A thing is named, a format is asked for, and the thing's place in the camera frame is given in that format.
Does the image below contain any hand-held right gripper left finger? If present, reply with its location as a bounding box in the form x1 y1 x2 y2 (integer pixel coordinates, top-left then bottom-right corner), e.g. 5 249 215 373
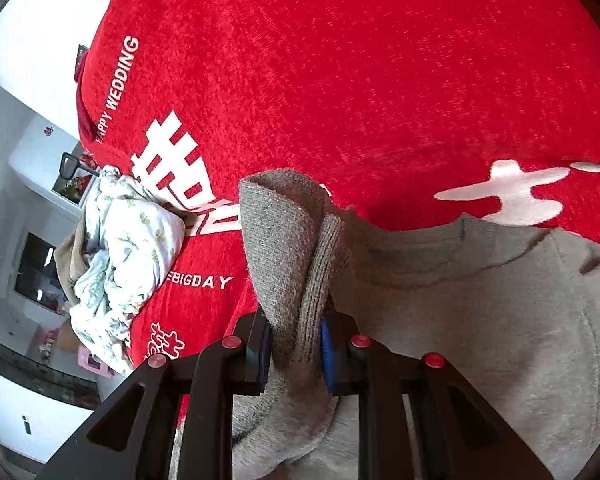
34 310 273 480

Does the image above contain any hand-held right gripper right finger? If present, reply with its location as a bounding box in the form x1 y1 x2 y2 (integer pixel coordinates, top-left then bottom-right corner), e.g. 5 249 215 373
320 312 556 480

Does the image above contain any grey knit sweater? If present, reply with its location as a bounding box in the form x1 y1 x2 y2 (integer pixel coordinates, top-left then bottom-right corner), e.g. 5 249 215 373
172 170 600 480

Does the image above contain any pink box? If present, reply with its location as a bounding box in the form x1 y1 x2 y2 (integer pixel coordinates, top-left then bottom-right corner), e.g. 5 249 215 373
78 346 116 377

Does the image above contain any white leaf-print cloth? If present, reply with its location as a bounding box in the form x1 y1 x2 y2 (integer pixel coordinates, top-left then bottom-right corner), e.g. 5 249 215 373
70 165 187 376

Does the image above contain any beige cloth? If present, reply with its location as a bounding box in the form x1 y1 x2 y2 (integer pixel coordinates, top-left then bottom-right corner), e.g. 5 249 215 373
54 215 94 306

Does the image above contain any dark countertop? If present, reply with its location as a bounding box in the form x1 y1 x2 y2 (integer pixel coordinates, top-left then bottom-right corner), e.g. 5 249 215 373
0 336 102 411

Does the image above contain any black chair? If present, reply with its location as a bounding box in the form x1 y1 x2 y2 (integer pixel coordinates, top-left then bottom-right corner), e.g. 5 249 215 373
59 152 102 181

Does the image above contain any red printed blanket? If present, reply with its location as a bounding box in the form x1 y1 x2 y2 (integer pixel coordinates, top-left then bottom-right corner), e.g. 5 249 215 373
75 0 600 441

